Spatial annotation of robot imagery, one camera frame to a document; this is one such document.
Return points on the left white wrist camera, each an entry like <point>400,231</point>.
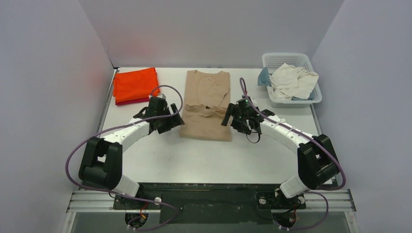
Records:
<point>162,96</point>

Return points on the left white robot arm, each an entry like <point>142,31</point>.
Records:
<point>102,160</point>

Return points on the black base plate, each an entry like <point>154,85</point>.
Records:
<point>190,203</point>

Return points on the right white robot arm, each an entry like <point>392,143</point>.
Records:
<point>316,158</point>

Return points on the aluminium rail frame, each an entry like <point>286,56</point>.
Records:
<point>281,163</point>

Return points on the white plastic basket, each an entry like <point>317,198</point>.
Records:
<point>271,62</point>

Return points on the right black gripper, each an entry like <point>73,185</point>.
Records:
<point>234,116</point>

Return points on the folded orange t shirt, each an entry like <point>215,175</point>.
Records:
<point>135,84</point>

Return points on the folded red t shirt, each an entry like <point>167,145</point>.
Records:
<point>127,102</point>

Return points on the white t shirt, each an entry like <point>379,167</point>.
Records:
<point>292,83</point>

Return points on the blue t shirt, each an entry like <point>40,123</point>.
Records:
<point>264,78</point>

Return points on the beige t shirt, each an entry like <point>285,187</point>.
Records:
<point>206,99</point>

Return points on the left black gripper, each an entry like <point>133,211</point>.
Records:
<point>165,119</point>

